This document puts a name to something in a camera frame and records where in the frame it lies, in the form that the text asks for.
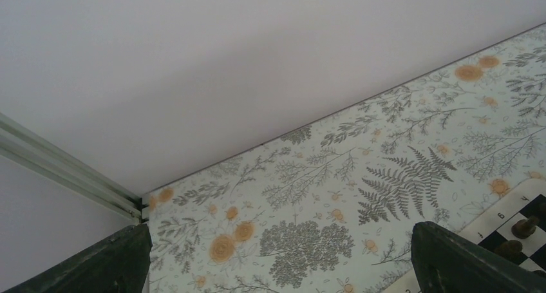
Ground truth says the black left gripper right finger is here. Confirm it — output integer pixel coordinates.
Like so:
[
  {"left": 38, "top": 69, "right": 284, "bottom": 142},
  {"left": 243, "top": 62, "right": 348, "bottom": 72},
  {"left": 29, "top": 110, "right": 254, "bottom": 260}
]
[{"left": 411, "top": 221, "right": 545, "bottom": 292}]

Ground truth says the aluminium rail frame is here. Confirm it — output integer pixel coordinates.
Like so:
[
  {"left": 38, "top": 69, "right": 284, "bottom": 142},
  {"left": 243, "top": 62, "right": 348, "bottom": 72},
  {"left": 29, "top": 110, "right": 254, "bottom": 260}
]
[{"left": 1, "top": 113, "right": 147, "bottom": 223}]

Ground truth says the dark wooden chess pawn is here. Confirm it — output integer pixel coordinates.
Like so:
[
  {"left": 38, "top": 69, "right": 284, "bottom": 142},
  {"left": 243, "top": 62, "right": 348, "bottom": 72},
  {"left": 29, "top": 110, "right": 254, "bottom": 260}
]
[{"left": 494, "top": 240, "right": 523, "bottom": 261}]

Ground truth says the dark wooden chess piece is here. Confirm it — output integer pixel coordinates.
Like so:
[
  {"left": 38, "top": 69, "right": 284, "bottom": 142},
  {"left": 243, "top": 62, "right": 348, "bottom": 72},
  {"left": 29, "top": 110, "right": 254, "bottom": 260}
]
[{"left": 511, "top": 216, "right": 540, "bottom": 239}]

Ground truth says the floral patterned table mat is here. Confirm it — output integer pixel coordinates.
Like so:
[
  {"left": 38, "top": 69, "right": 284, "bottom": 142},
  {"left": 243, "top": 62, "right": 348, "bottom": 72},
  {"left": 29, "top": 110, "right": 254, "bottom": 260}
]
[{"left": 148, "top": 25, "right": 545, "bottom": 292}]

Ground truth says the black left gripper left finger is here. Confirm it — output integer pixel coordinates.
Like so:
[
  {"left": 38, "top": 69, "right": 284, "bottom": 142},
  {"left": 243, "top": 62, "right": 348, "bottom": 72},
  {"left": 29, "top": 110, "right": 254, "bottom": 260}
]
[{"left": 7, "top": 223, "right": 152, "bottom": 292}]

